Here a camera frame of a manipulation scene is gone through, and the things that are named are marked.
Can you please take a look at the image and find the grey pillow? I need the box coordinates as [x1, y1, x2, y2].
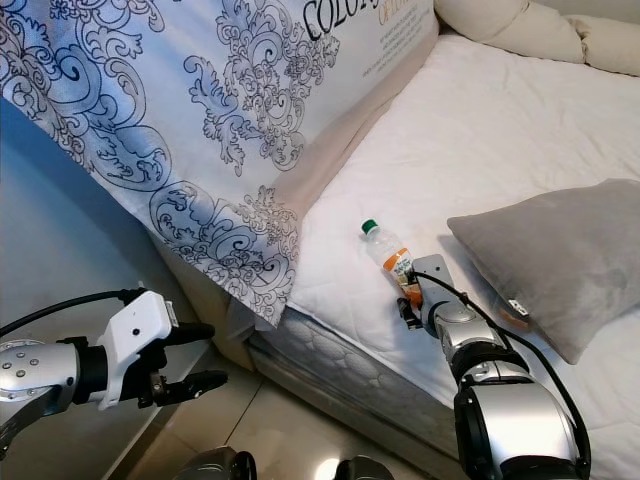
[447, 178, 640, 365]

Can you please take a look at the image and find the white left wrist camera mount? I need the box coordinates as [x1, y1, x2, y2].
[98, 290, 177, 411]

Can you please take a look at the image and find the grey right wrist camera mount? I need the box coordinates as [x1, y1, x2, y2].
[412, 254, 457, 306]

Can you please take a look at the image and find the grey quilted mattress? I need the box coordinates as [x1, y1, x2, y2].
[228, 300, 461, 480]

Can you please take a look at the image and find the grey robot left leg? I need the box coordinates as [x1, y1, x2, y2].
[175, 447, 257, 480]

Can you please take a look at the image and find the beige bolster cushion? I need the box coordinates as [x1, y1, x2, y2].
[435, 0, 640, 77]

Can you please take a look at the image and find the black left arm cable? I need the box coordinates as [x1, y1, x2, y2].
[0, 288, 147, 337]

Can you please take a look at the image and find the green capped plastic bottle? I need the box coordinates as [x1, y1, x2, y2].
[361, 219, 427, 307]

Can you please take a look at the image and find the white quilted mattress pad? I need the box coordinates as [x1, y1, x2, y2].
[285, 35, 640, 471]

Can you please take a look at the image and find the grey robot right leg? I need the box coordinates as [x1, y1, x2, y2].
[335, 456, 397, 480]

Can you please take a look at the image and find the grey robot leg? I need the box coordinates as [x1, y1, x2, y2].
[335, 456, 397, 480]
[175, 447, 257, 480]

